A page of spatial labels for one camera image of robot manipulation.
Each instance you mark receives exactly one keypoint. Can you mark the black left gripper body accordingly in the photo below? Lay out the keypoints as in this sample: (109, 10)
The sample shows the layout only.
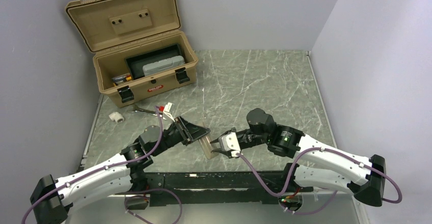
(179, 133)

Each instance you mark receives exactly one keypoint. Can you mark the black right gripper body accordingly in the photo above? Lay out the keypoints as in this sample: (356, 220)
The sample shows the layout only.
(250, 139)

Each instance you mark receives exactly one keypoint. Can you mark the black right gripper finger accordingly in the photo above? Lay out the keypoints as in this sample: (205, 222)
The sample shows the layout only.
(221, 151)
(233, 129)

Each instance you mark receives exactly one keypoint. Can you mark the white remote control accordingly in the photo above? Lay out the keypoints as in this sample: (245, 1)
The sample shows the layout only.
(207, 146)

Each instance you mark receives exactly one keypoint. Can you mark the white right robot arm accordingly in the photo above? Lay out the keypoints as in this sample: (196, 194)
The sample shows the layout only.
(315, 164)

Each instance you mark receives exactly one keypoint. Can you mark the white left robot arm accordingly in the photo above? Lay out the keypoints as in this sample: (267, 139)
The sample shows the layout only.
(53, 199)

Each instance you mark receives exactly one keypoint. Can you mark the pack of batteries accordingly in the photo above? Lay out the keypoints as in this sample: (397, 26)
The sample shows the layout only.
(118, 80)

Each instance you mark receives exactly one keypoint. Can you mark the silver open-end wrench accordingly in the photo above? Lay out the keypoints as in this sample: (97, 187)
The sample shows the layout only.
(136, 109)

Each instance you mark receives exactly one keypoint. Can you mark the white plastic pipe fitting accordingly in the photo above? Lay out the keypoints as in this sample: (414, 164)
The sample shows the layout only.
(116, 117)

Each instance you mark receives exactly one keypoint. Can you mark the grey plastic case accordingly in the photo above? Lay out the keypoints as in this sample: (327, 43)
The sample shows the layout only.
(163, 65)

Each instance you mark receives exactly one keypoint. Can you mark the black tray in toolbox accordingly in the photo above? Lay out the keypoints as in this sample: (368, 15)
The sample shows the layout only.
(135, 63)

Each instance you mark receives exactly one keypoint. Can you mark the tan plastic toolbox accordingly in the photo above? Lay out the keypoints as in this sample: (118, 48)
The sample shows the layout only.
(116, 29)

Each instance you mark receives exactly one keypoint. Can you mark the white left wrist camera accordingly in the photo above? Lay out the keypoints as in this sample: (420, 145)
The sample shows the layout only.
(166, 111)

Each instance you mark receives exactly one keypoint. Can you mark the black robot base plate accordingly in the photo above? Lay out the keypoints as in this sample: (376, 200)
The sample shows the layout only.
(203, 188)

